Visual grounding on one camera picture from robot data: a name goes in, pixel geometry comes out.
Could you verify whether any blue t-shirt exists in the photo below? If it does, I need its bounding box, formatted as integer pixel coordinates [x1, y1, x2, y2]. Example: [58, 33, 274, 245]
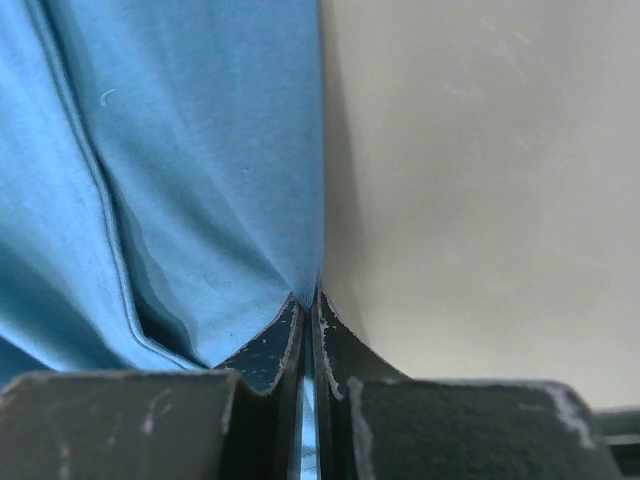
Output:
[0, 0, 326, 474]

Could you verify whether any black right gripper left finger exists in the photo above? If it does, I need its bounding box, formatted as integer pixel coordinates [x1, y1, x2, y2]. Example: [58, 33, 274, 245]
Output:
[218, 296, 305, 480]

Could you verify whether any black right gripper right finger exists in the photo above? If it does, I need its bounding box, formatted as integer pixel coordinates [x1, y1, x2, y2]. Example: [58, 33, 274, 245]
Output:
[310, 287, 407, 479]

